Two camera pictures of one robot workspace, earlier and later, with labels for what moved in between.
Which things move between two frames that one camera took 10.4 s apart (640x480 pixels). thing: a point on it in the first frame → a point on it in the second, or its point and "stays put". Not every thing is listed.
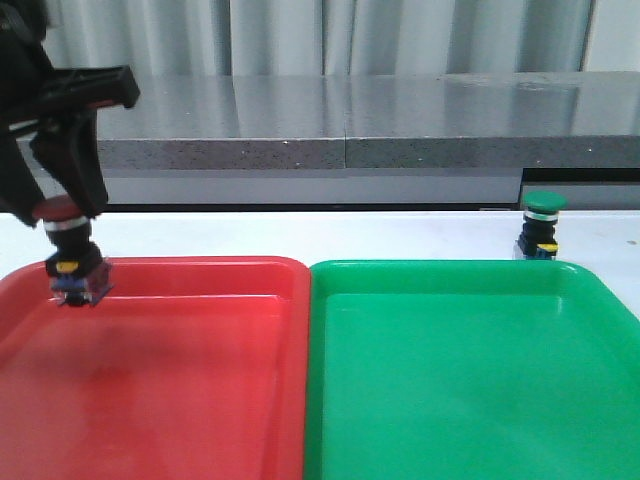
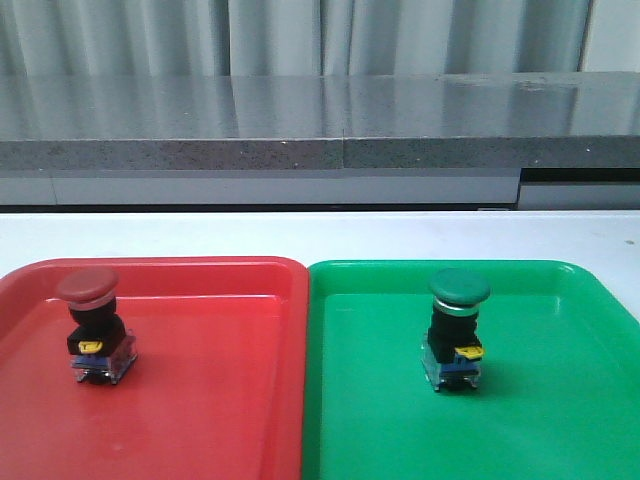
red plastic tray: [188, 368] stays put
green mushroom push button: [537, 240] → [452, 355]
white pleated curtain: [211, 38] stays put
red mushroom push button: [76, 267] → [101, 347]
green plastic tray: [469, 369] stays put
